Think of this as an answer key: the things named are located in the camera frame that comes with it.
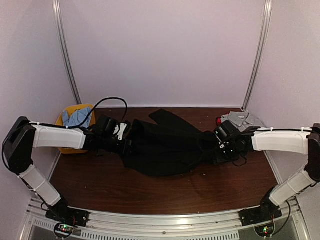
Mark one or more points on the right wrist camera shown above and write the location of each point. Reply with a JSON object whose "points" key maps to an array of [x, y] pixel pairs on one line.
{"points": [[225, 132]]}

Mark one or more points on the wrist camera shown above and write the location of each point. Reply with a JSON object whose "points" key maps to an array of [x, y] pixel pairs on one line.
{"points": [[110, 127], [225, 132]]}

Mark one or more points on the grey shirt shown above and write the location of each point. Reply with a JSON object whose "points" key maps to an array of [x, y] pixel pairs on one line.
{"points": [[242, 120]]}

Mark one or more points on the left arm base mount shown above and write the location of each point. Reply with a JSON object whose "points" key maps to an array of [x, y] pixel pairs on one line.
{"points": [[68, 218]]}

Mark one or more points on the front aluminium rail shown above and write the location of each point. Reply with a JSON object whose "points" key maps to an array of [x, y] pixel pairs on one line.
{"points": [[221, 225]]}

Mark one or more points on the left aluminium frame post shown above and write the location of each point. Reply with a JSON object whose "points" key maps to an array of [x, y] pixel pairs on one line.
{"points": [[64, 50]]}

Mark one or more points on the black printed folded shirt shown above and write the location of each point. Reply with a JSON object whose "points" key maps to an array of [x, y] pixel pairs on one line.
{"points": [[218, 121]]}

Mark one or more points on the right aluminium frame post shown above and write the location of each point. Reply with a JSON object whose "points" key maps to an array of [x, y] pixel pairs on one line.
{"points": [[263, 36]]}

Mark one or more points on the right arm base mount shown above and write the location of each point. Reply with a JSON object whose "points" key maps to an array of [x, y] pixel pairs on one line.
{"points": [[262, 217]]}

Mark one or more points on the yellow plastic basket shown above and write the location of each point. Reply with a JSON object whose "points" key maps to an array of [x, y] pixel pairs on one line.
{"points": [[70, 110]]}

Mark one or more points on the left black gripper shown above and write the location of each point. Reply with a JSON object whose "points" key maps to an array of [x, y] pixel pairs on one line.
{"points": [[124, 149]]}

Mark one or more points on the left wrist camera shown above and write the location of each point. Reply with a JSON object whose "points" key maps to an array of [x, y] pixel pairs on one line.
{"points": [[110, 127]]}

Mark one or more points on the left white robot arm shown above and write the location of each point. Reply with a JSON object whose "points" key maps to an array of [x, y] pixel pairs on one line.
{"points": [[25, 136]]}

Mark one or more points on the aluminium frame post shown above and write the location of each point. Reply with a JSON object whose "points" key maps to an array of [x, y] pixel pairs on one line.
{"points": [[263, 36], [64, 50]]}

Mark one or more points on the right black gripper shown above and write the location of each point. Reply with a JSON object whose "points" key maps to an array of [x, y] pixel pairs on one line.
{"points": [[218, 158]]}

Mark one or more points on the black long sleeve shirt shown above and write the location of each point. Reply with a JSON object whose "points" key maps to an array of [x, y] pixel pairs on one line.
{"points": [[168, 146]]}

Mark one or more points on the light blue shirt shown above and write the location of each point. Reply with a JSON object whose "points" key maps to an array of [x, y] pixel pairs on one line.
{"points": [[77, 117]]}

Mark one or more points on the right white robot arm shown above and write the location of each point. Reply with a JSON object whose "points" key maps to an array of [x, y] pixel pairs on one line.
{"points": [[304, 141]]}

